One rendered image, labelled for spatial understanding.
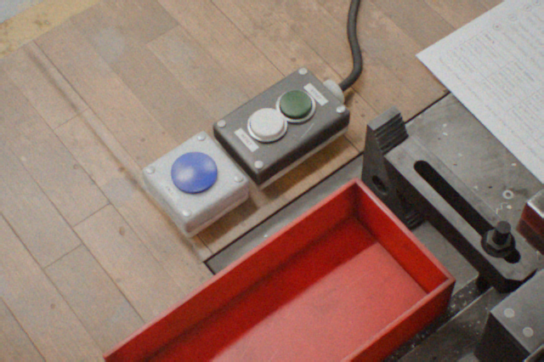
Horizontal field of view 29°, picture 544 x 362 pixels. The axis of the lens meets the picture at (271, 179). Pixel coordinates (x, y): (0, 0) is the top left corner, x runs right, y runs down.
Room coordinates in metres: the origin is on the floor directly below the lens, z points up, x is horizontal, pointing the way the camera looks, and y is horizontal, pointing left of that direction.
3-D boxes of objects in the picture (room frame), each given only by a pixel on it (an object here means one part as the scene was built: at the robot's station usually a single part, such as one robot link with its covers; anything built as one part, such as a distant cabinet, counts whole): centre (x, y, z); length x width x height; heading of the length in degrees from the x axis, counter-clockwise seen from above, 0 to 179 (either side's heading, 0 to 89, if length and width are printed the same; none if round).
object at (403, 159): (0.40, -0.15, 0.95); 0.15 x 0.03 x 0.10; 36
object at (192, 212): (0.46, 0.07, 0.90); 0.07 x 0.07 x 0.06; 36
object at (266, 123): (0.51, 0.00, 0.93); 0.03 x 0.03 x 0.02
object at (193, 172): (0.46, 0.07, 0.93); 0.04 x 0.04 x 0.02
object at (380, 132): (0.45, -0.11, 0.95); 0.06 x 0.03 x 0.09; 36
